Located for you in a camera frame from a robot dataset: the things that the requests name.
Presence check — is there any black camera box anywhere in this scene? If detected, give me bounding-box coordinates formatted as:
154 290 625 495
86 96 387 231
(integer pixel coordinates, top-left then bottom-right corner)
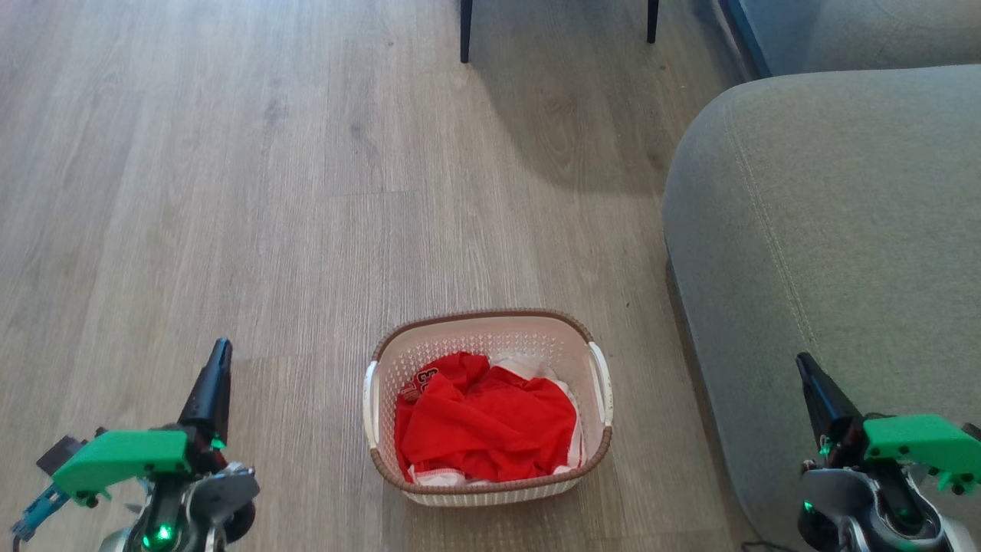
35 435 87 478

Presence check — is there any red garment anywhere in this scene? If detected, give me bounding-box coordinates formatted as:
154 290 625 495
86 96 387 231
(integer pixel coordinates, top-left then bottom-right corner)
394 351 579 482

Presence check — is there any white brown-rimmed laundry basket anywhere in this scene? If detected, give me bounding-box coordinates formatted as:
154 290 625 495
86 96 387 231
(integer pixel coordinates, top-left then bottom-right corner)
363 308 614 507

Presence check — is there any white garment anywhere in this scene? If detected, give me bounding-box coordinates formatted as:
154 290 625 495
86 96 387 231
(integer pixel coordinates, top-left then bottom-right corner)
408 351 589 486

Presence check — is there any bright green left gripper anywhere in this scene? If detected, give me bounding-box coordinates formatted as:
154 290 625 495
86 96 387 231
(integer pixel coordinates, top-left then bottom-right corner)
50 338 233 509

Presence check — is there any grey fabric sofa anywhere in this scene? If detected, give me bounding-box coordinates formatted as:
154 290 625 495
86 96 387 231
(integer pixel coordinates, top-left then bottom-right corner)
662 64 981 552

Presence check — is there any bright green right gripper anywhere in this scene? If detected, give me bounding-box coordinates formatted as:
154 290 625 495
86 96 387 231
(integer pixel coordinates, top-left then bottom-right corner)
796 352 981 495

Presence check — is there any grey sofa section blue edge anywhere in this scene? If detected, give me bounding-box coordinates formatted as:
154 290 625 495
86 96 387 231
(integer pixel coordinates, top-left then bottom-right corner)
720 0 981 78

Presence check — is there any teal cable connector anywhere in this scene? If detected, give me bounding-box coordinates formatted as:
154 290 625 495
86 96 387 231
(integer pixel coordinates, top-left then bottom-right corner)
10 485 70 542

